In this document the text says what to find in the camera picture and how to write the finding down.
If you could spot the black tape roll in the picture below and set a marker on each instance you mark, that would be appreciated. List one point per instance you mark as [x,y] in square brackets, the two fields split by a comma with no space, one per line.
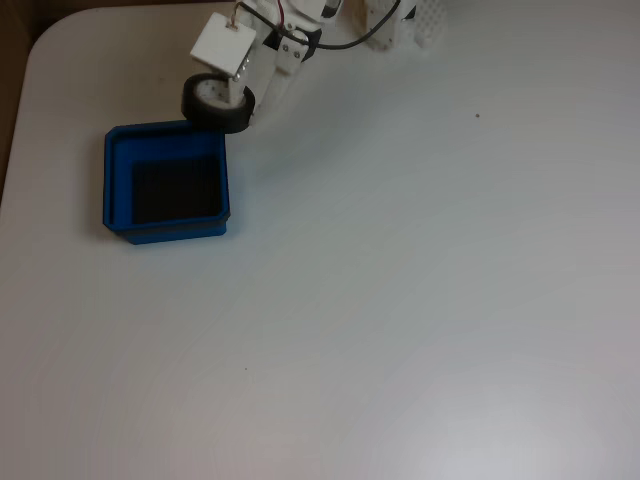
[220,120]

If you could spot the blue square box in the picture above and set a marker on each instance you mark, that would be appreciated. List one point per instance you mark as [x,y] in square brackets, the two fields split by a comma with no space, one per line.
[117,175]

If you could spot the white square camera box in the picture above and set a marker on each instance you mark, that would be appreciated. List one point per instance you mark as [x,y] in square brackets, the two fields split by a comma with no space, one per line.
[222,45]

